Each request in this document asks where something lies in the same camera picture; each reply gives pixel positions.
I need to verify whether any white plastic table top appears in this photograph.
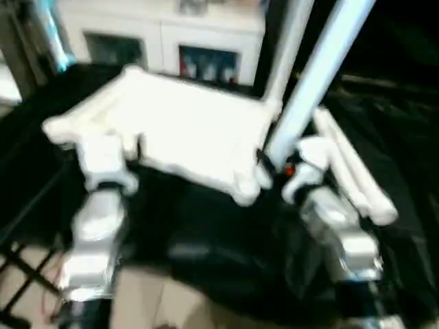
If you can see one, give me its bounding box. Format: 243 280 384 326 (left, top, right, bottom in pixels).
41 64 283 209

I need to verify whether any black glossy mat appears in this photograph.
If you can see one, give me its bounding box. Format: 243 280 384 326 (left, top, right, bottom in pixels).
0 61 439 323

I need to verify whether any white glass door cabinet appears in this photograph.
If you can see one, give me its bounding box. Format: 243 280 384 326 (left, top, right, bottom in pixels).
56 0 268 87

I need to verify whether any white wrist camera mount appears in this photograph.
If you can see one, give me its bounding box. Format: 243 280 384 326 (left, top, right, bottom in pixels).
282 136 334 206
75 134 139 195

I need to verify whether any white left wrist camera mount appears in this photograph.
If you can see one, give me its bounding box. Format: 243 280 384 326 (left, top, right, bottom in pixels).
75 134 139 195

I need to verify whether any pale teal translucent object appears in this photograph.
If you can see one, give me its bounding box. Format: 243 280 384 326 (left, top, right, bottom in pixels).
43 0 75 73

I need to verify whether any thin red cable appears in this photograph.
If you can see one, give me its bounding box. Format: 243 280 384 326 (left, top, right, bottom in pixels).
40 249 66 319

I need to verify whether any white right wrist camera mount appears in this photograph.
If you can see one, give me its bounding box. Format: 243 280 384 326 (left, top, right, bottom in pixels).
282 136 334 206

